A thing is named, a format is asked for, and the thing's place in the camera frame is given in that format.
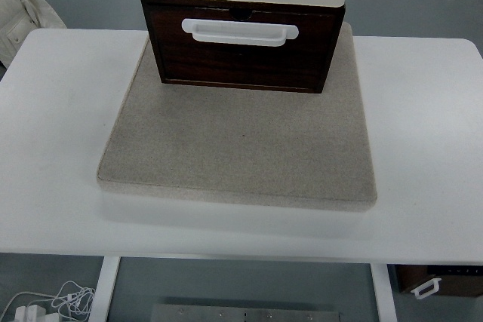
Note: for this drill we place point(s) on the dark wooden drawer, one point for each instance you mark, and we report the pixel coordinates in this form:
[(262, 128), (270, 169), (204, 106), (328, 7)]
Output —
[(299, 65)]

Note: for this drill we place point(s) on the dark wooden drawer housing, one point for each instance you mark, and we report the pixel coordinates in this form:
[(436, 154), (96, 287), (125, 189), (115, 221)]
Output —
[(225, 4)]

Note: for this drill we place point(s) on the beige fabric mat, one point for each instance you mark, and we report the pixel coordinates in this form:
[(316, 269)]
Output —
[(240, 146)]

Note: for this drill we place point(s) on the white table leg right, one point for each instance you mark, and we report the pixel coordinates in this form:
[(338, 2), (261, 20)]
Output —
[(383, 293)]

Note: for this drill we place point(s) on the white table leg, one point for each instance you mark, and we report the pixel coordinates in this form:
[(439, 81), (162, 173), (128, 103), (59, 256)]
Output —
[(105, 288), (383, 293)]

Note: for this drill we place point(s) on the white table leg left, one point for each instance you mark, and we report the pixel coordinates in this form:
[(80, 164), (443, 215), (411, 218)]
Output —
[(105, 288)]

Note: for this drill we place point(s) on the white padded jacket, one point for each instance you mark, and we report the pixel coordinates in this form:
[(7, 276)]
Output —
[(18, 19)]

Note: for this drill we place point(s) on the white power adapter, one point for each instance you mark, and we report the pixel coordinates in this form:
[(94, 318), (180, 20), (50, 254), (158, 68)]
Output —
[(33, 313)]

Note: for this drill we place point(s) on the white drawer handle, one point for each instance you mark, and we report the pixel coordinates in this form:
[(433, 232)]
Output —
[(242, 33)]

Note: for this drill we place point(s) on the brown box with white handle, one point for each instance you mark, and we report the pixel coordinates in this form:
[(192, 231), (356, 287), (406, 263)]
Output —
[(443, 280)]

